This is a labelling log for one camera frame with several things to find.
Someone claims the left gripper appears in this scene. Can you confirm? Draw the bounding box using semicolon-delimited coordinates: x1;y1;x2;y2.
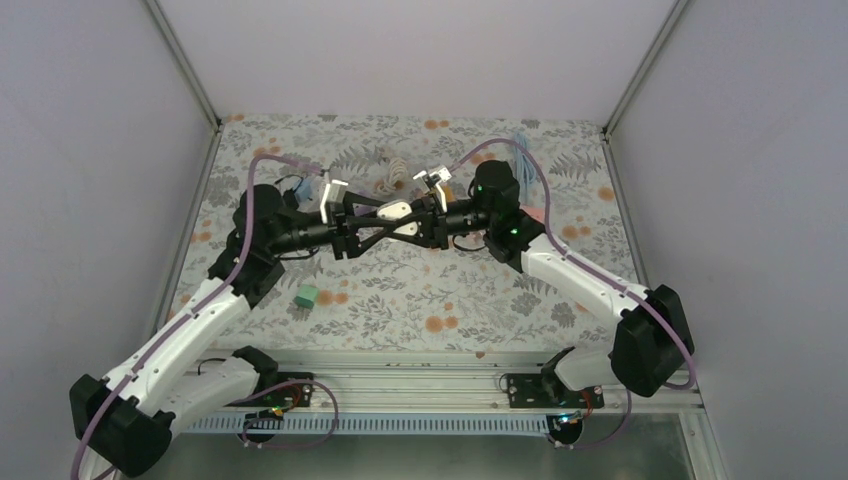
268;191;395;261

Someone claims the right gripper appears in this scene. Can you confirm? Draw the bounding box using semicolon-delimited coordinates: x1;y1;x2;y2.
388;193;495;250

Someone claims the white cube adapter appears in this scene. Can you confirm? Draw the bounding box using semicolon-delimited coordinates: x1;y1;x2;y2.
376;200;419;237

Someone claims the blue cube socket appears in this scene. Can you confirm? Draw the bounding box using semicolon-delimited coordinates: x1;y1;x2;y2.
294;178;313;204

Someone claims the light green cube socket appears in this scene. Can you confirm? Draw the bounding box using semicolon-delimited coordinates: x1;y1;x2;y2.
294;285;320;309

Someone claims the pink cube socket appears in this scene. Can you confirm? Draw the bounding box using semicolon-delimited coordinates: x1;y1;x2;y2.
522;206;546;224

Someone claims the black power adapter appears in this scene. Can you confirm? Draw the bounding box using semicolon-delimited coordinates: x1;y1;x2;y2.
272;174;305;210

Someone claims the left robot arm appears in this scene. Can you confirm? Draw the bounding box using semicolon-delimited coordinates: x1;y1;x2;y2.
70;181;419;479

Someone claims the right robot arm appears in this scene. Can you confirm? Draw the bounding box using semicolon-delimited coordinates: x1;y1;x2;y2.
376;161;694;407

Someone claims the floral table mat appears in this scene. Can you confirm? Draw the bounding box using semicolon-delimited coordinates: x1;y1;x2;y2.
172;114;636;352

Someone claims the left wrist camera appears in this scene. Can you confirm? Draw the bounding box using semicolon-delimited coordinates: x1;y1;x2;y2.
319;179;348;225

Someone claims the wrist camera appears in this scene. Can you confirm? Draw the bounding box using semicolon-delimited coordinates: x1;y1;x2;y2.
412;166;452;212
319;179;348;225

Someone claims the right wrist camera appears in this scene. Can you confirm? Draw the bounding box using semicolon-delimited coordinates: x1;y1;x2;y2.
412;166;452;212

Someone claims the white coiled cable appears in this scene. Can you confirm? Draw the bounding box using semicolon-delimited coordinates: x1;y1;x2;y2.
374;148;411;197

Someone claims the aluminium rail base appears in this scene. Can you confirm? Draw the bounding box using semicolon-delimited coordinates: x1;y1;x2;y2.
161;350;704;437

